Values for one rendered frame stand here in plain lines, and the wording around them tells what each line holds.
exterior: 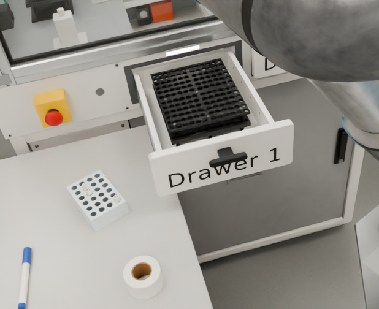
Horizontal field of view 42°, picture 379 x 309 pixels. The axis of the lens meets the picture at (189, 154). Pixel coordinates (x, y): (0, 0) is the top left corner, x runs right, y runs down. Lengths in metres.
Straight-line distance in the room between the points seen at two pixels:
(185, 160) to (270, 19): 0.63
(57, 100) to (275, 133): 0.51
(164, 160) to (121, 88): 0.34
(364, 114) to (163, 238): 0.53
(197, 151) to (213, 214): 0.71
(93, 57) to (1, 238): 0.45
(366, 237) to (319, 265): 0.88
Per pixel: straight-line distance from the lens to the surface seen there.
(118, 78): 1.22
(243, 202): 1.65
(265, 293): 1.83
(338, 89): 0.59
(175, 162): 0.96
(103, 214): 1.05
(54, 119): 1.19
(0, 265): 1.10
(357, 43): 0.36
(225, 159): 0.95
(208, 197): 1.59
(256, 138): 0.98
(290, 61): 0.38
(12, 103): 1.25
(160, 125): 1.16
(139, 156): 1.20
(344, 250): 1.95
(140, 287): 0.92
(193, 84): 1.16
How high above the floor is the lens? 1.57
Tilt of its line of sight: 43 degrees down
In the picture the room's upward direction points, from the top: 8 degrees counter-clockwise
